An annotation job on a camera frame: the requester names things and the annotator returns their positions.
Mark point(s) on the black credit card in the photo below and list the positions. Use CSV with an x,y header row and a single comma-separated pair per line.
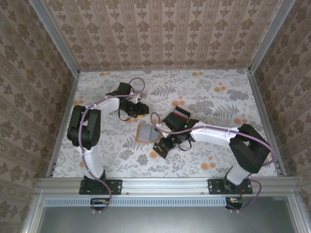
x,y
159,151

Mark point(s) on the orange leather card holder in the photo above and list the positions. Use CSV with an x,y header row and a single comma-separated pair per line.
x,y
145,133

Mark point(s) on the beige credit card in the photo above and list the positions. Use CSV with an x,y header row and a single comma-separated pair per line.
x,y
182,107

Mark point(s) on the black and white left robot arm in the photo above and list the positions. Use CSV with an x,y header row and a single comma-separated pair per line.
x,y
83,126

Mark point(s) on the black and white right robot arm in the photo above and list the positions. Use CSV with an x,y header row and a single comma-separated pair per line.
x,y
250,150

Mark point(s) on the clear acrylic card stand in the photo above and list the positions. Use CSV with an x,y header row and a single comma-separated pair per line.
x,y
189,114

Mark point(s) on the floral patterned table cover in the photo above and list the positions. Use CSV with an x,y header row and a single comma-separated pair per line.
x,y
182,165

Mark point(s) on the grey metal sheet panel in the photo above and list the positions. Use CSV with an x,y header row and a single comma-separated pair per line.
x,y
165,221

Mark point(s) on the black connector box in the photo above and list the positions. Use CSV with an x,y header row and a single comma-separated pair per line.
x,y
234,201
99,202

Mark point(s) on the long aluminium table rail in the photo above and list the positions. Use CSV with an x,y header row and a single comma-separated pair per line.
x,y
165,185

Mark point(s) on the thin aluminium wall rail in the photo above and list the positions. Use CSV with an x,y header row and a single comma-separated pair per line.
x,y
165,69

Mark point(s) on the aluminium side rail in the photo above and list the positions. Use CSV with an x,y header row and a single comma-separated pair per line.
x,y
71,97
258,97

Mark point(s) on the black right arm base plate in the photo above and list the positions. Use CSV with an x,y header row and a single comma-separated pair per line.
x,y
213,187

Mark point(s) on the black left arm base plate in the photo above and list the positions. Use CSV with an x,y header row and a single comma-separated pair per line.
x,y
116,187

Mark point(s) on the aluminium frame post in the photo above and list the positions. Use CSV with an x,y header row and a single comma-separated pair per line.
x,y
269,36
55,36

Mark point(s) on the aluminium frame bar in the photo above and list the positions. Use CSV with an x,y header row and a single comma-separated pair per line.
x,y
34,213
295,213

